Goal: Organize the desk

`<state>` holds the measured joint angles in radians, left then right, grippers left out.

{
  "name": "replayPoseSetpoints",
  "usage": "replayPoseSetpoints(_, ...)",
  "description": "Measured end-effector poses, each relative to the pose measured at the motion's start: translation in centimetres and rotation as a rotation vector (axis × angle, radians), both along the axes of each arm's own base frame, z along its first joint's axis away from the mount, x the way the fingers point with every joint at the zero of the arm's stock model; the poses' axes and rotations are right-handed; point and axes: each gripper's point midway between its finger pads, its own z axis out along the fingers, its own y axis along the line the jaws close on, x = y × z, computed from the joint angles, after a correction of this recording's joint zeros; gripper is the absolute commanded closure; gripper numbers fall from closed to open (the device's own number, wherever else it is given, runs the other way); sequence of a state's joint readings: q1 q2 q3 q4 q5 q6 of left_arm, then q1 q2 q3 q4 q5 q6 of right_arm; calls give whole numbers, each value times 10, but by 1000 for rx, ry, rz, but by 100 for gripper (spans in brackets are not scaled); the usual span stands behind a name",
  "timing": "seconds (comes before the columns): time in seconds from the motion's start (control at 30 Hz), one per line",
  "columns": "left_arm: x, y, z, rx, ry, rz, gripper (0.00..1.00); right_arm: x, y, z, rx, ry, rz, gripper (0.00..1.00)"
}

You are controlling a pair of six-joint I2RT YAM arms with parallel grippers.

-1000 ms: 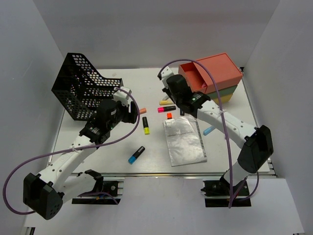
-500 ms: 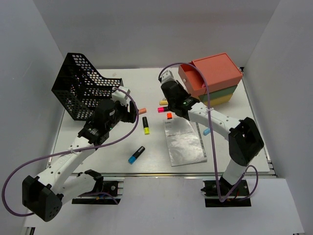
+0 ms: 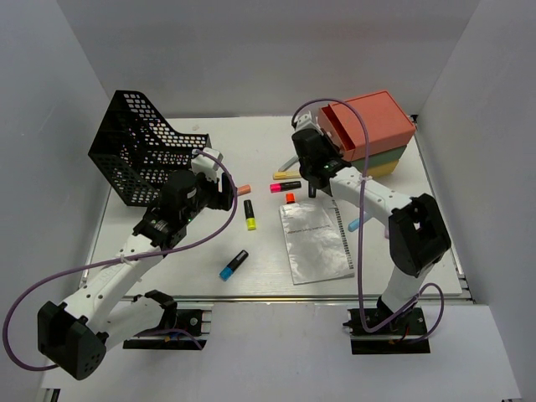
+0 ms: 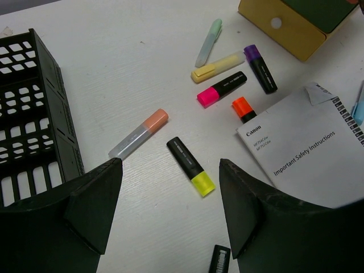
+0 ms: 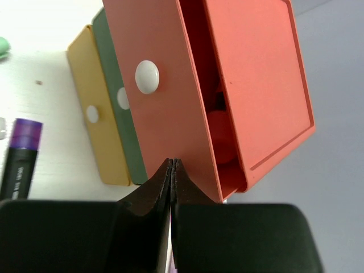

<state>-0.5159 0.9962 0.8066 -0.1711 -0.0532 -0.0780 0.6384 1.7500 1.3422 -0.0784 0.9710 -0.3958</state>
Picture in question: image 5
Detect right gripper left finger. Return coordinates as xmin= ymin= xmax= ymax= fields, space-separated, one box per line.
xmin=1 ymin=159 xmax=172 ymax=272

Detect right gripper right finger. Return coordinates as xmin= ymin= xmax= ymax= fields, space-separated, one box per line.
xmin=171 ymin=159 xmax=324 ymax=272

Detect green drawer box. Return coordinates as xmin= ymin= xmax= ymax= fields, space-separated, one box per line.
xmin=92 ymin=9 xmax=147 ymax=185

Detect coral top drawer box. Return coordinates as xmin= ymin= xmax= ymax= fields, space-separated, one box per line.
xmin=104 ymin=1 xmax=315 ymax=202

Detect purple black highlighter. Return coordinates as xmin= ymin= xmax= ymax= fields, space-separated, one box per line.
xmin=1 ymin=118 xmax=43 ymax=200

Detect yellow bottom drawer box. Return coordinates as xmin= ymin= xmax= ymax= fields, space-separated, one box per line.
xmin=67 ymin=24 xmax=131 ymax=186

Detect pastel green highlighter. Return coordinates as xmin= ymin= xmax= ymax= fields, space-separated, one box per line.
xmin=0 ymin=37 xmax=10 ymax=60

